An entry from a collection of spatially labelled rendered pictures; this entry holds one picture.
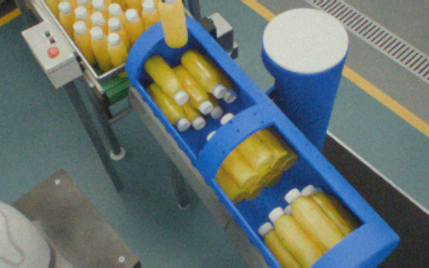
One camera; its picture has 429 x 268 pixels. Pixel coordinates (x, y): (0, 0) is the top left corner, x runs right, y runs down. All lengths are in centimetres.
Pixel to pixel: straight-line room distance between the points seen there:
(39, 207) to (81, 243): 16
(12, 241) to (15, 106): 201
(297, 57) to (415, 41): 164
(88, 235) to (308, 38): 94
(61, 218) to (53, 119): 161
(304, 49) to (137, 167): 129
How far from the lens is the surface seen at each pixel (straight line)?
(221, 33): 198
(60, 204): 142
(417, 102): 297
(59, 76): 172
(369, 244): 119
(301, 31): 176
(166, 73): 154
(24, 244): 118
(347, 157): 252
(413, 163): 276
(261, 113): 132
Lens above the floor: 232
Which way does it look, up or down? 59 degrees down
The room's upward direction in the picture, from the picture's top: 7 degrees counter-clockwise
